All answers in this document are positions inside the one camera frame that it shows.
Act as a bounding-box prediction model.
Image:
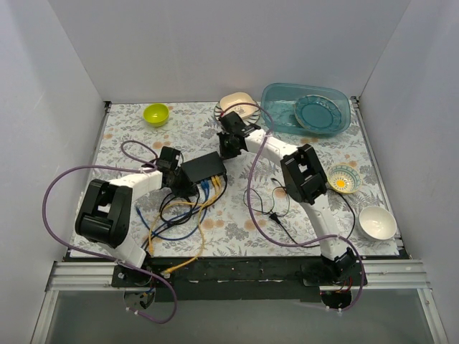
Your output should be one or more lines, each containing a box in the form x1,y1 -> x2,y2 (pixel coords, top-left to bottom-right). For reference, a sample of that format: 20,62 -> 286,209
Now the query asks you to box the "white ceramic bowl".
358,206 -> 397,241

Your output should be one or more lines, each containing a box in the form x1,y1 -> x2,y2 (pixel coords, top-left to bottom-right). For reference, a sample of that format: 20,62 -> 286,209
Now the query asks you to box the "black network switch box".
181,151 -> 227,183

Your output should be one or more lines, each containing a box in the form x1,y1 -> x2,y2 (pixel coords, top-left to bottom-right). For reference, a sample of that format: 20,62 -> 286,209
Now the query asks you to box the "floral patterned table mat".
93,102 -> 399,257

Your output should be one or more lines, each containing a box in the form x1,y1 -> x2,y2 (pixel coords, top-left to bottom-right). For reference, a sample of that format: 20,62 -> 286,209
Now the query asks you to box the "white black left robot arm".
75,147 -> 197,287

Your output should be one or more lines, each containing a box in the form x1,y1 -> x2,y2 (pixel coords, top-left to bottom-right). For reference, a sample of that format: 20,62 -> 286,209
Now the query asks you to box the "teal glass plate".
294,95 -> 343,134

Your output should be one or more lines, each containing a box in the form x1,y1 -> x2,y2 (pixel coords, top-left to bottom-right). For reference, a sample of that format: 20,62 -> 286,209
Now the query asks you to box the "teal transparent plastic tub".
261,83 -> 351,137

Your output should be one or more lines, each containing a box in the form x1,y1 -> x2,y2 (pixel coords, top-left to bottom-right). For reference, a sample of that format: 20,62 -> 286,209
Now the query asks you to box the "black looped cable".
159,175 -> 230,225

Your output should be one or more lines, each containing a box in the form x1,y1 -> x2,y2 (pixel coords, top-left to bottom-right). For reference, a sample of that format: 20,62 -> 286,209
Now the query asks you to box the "yellow ethernet cable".
163,177 -> 224,277
147,175 -> 220,255

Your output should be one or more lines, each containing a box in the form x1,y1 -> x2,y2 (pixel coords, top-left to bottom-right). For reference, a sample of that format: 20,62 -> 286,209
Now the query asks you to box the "cream square panda bowl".
219,92 -> 257,119

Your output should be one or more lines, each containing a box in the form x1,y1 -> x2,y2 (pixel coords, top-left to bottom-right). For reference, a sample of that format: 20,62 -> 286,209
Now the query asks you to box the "thin black power cable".
242,177 -> 356,247

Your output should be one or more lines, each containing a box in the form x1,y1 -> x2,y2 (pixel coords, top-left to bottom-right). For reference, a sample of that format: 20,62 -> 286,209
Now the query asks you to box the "aluminium frame rail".
46,259 -> 430,291

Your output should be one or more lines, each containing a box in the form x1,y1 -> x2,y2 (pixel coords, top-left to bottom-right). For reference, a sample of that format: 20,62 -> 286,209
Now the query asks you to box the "lime green plastic bowl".
143,103 -> 169,128

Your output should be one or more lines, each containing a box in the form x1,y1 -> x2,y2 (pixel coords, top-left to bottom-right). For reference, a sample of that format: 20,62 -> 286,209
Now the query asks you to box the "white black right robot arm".
218,112 -> 359,285

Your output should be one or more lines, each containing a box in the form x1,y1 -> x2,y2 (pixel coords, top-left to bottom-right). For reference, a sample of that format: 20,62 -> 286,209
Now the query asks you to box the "blue ethernet cable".
135,181 -> 211,242
141,182 -> 212,252

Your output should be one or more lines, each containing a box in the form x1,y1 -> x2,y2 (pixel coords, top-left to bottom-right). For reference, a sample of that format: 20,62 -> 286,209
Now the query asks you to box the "patterned teal yellow small bowl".
327,163 -> 363,194

